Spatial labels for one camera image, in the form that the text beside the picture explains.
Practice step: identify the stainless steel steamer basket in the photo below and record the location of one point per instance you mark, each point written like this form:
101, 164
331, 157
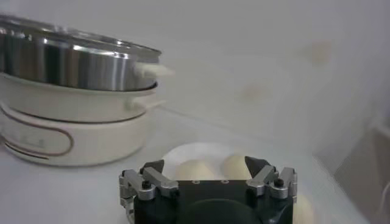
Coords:
76, 65

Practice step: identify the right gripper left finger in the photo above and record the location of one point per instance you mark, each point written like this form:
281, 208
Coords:
160, 182

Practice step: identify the white steamed baozi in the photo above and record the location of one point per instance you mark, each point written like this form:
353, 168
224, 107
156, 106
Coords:
235, 167
195, 171
302, 210

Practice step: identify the white electric cooker base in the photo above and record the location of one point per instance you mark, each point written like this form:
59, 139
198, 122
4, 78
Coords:
91, 134

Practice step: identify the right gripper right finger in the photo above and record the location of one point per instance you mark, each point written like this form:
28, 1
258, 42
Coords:
262, 179

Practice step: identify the white round plate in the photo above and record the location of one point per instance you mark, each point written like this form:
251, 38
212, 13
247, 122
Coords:
198, 150

